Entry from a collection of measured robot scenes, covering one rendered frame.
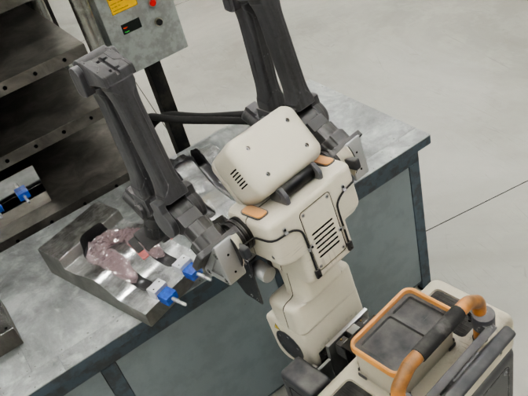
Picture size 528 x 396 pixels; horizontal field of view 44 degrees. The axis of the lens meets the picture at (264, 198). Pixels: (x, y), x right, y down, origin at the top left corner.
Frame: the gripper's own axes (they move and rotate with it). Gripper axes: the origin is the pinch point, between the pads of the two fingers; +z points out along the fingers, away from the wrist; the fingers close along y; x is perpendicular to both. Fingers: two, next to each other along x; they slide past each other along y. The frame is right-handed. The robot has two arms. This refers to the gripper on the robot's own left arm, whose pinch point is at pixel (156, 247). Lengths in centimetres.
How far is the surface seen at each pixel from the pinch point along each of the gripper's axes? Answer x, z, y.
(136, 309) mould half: 6.5, 12.6, 13.4
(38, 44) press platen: -104, 20, -28
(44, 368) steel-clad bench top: 0.0, 22.0, 41.5
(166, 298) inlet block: 10.9, 8.8, 5.9
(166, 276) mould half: 3.6, 14.0, 0.0
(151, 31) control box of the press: -84, 20, -65
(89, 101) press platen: -83, 37, -32
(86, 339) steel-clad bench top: 0.7, 21.7, 27.8
